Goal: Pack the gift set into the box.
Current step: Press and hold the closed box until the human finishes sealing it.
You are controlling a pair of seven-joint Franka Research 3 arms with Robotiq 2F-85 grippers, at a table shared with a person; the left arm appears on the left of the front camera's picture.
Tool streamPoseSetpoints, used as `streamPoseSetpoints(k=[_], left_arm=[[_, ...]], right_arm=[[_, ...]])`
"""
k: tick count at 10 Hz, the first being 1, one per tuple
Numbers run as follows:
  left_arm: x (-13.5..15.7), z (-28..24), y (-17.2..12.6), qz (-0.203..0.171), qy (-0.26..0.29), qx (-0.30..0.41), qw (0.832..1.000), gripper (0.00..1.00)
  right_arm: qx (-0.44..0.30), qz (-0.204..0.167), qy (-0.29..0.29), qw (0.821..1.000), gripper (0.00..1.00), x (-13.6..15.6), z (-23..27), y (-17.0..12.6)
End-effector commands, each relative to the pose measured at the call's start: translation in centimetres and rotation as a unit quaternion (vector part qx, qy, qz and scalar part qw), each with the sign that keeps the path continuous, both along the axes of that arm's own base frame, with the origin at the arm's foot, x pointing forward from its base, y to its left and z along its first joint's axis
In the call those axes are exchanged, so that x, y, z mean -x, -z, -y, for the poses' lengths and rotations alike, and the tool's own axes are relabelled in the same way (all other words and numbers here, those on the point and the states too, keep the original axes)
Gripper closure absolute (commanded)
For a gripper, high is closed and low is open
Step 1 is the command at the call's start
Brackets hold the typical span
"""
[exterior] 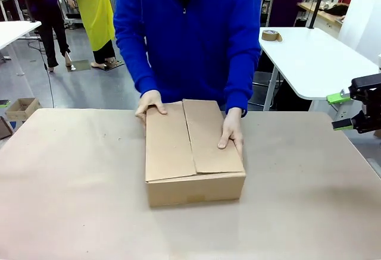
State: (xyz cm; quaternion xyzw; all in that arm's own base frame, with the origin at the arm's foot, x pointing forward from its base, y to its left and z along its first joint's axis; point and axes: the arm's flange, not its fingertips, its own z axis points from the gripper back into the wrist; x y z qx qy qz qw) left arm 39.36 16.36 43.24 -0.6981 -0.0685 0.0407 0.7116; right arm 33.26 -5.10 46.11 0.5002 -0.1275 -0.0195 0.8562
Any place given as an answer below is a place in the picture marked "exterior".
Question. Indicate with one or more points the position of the small open cardboard box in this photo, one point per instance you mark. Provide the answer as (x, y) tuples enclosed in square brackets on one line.
[(22, 109)]

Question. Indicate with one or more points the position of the person in blue jacket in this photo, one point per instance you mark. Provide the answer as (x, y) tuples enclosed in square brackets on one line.
[(187, 34)]

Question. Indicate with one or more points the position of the right forearm in blue sleeve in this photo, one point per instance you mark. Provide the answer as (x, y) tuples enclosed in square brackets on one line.
[(140, 66)]

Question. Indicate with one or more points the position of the person in purple skirt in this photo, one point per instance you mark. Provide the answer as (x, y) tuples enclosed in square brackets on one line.
[(287, 1)]

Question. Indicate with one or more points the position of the large white side table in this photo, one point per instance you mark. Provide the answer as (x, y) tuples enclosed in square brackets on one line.
[(309, 60)]

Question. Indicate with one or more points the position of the brown packing tape roll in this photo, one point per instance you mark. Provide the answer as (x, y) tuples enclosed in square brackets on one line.
[(271, 36)]

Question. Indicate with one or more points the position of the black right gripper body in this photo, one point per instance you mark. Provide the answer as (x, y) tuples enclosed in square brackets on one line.
[(369, 105)]

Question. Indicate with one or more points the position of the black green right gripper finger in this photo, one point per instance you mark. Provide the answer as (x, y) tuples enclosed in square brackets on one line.
[(337, 98), (342, 125)]

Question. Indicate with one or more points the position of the dark brown flat board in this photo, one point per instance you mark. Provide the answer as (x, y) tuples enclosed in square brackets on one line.
[(4, 127)]

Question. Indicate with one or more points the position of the grey floor plate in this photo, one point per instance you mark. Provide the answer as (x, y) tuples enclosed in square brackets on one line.
[(79, 65)]

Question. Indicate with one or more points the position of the brown cardboard box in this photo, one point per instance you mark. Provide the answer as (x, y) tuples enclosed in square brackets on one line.
[(193, 153)]

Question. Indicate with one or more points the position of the dark floor mat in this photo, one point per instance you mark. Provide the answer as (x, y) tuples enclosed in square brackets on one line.
[(114, 65)]

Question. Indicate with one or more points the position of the person's left hand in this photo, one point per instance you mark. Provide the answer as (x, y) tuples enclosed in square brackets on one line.
[(232, 126)]

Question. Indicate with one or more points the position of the person in yellow apron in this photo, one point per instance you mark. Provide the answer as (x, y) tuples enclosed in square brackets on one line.
[(95, 13)]

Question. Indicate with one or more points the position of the person's right hand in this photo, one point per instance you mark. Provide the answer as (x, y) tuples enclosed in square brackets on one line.
[(150, 99)]

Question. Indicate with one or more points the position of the wooden workbench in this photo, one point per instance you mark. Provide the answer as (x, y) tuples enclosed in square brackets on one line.
[(327, 13)]

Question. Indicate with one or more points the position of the left forearm in blue sleeve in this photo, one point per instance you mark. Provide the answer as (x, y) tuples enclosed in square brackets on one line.
[(242, 78)]

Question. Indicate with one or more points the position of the person in black clothes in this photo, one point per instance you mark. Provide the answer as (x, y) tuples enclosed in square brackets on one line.
[(50, 22)]

